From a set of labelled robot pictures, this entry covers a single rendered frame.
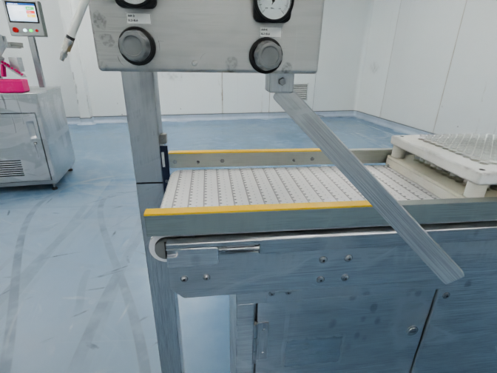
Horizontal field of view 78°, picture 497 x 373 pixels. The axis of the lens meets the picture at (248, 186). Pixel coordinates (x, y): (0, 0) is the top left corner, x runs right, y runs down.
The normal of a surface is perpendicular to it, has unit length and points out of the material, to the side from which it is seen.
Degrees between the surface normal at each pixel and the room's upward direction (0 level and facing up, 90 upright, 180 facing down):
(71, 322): 0
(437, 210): 90
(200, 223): 90
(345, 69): 90
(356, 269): 90
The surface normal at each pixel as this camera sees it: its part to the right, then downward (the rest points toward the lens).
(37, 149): 0.24, 0.39
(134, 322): 0.02, -0.92
